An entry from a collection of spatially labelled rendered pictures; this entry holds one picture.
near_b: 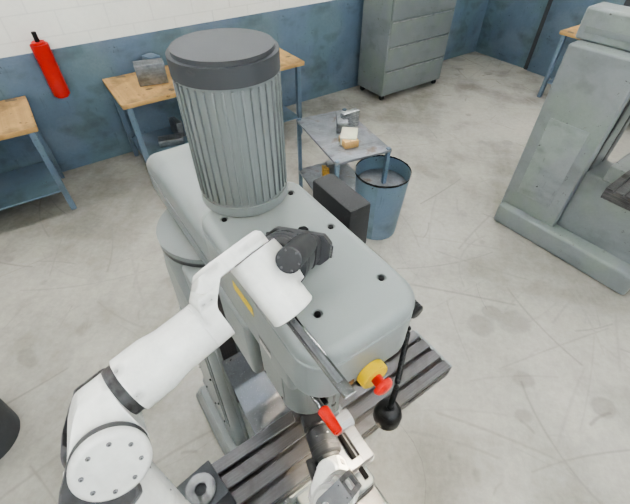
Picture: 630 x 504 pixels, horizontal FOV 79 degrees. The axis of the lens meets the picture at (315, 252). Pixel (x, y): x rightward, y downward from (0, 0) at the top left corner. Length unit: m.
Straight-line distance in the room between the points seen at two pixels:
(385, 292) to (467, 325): 2.46
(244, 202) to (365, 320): 0.36
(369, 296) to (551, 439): 2.34
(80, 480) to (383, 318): 0.46
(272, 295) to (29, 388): 2.87
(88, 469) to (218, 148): 0.54
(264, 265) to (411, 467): 2.19
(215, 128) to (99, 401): 0.48
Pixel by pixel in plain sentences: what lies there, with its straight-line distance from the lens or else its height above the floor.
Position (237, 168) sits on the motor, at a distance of 0.79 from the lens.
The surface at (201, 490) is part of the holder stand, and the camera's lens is 1.40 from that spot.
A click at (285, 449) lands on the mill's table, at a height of 0.91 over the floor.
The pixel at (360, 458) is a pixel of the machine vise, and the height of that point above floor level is 0.99.
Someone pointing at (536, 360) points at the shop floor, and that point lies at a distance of 3.18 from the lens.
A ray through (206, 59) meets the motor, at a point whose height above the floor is 2.21.
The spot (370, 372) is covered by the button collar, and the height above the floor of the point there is 1.79.
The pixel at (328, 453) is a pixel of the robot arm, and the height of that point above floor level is 1.27.
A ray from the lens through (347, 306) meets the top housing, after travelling 0.68.
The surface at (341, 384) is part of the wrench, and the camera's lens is 0.60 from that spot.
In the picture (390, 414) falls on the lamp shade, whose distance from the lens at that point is 1.06.
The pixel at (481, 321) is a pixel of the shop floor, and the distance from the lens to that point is 3.21.
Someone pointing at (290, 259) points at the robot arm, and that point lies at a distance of 0.47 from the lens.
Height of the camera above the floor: 2.43
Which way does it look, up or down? 45 degrees down
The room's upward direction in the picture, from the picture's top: straight up
